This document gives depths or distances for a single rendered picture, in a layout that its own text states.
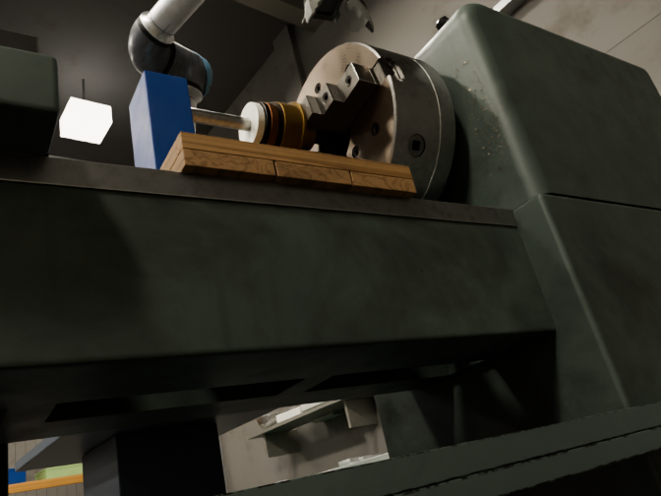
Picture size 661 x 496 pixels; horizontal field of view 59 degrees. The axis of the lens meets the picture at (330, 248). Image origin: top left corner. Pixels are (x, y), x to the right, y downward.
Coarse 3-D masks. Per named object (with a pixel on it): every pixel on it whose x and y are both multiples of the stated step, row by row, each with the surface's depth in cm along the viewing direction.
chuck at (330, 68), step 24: (336, 48) 97; (360, 48) 91; (312, 72) 103; (336, 72) 96; (408, 72) 88; (384, 96) 86; (408, 96) 86; (432, 96) 89; (360, 120) 90; (384, 120) 85; (408, 120) 85; (432, 120) 88; (336, 144) 102; (360, 144) 90; (384, 144) 85; (432, 144) 88; (432, 168) 89
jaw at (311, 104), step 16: (352, 64) 86; (384, 64) 88; (352, 80) 86; (368, 80) 85; (384, 80) 86; (320, 96) 89; (336, 96) 87; (352, 96) 87; (368, 96) 88; (320, 112) 88; (336, 112) 89; (352, 112) 90; (320, 128) 90; (336, 128) 92
